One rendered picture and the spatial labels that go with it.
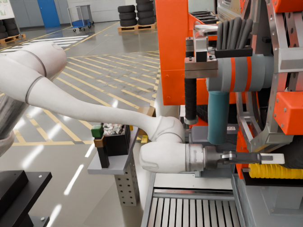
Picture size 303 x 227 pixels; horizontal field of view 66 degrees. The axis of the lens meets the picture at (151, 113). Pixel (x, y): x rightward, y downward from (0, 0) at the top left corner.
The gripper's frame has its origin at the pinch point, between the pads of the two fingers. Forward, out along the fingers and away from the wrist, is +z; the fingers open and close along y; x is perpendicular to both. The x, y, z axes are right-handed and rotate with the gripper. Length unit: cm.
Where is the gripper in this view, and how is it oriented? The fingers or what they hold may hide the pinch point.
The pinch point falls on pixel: (271, 158)
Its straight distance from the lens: 82.3
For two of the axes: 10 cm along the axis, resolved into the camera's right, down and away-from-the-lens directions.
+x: 0.3, -9.5, 3.0
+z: 9.9, -0.2, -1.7
